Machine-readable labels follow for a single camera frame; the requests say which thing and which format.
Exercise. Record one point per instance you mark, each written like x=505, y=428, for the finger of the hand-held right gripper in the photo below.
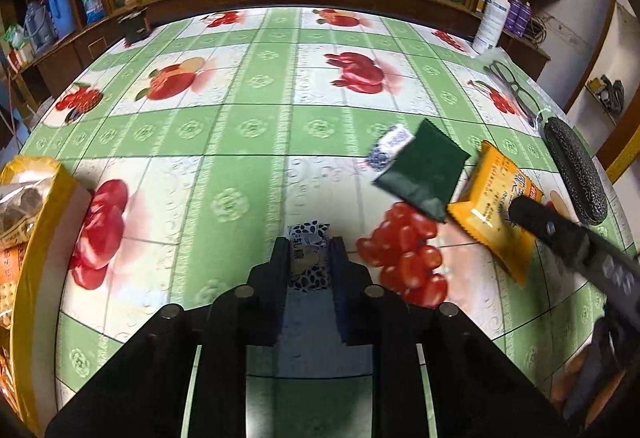
x=542, y=223

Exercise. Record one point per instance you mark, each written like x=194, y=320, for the yellow taped foam box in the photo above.
x=55, y=198

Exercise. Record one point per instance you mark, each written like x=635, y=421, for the blue white wrapped candy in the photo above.
x=390, y=146

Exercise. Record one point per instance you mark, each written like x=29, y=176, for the wooden cabinet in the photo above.
x=90, y=48

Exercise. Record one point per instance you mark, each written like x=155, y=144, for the black textured glasses case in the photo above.
x=575, y=168

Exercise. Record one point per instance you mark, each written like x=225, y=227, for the small white candy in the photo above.
x=308, y=253

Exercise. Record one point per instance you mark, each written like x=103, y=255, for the white spray bottle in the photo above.
x=492, y=16

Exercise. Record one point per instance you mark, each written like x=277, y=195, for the purple bottle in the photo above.
x=525, y=18
x=512, y=16

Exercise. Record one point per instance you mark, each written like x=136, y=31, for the person's right hand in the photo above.
x=572, y=373

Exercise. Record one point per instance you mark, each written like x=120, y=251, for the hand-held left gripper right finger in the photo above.
x=339, y=288

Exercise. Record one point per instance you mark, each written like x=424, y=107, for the black frame glasses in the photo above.
x=501, y=70

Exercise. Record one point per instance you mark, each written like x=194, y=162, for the blue thermos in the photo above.
x=60, y=8

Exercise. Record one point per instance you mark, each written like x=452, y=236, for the black jar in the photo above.
x=134, y=26

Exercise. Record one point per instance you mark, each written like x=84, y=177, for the dark green packet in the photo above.
x=425, y=168

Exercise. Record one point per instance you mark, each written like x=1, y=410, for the orange biscuit packet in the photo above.
x=492, y=203

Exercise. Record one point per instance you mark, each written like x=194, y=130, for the green white bag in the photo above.
x=15, y=37

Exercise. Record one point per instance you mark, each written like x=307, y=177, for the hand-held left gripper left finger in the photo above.
x=280, y=278

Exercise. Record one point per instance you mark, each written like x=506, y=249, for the clear bag of brown snacks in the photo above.
x=20, y=213

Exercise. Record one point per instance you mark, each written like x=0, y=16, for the dark metal tool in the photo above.
x=607, y=91

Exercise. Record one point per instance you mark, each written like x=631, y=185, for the orange white carton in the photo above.
x=21, y=57

